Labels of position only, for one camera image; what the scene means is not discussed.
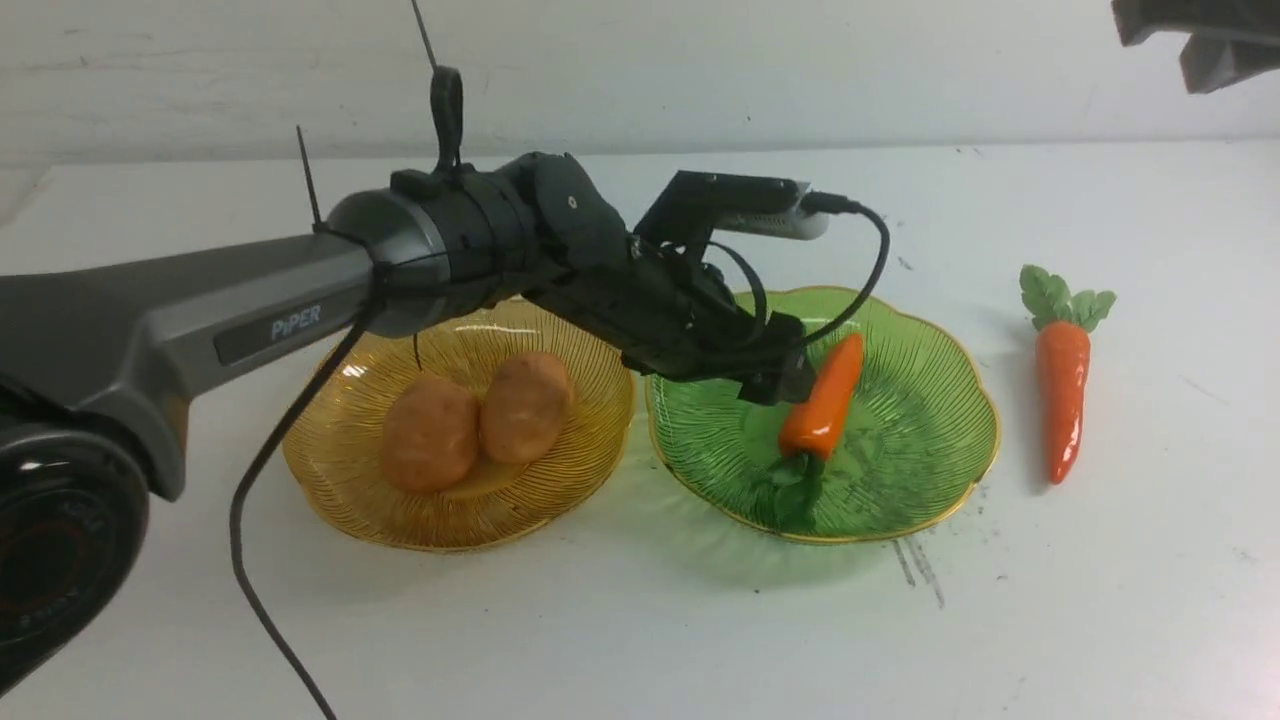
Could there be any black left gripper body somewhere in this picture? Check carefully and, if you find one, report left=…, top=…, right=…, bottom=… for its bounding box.
left=530, top=234, right=806, bottom=380

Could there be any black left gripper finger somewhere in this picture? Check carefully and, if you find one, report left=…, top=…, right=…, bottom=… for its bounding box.
left=739, top=346, right=817, bottom=406

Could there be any orange toy carrot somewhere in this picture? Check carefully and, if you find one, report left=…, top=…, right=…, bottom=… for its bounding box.
left=1019, top=264, right=1117, bottom=486
left=768, top=333, right=865, bottom=532

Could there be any toy potato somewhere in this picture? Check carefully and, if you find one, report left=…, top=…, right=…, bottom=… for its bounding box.
left=480, top=352, right=575, bottom=464
left=380, top=374, right=480, bottom=495

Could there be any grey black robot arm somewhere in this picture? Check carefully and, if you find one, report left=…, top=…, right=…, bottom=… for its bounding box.
left=1, top=152, right=817, bottom=691

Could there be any green glass flower plate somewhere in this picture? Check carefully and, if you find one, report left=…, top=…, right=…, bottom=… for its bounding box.
left=646, top=299, right=1001, bottom=544

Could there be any amber glass flower plate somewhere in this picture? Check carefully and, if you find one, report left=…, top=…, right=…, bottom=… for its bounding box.
left=282, top=300, right=635, bottom=552

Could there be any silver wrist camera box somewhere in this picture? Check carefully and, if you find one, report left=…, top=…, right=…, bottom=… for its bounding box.
left=634, top=170, right=829, bottom=249

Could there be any black camera cable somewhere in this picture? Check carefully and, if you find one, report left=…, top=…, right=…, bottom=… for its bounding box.
left=700, top=192, right=892, bottom=351

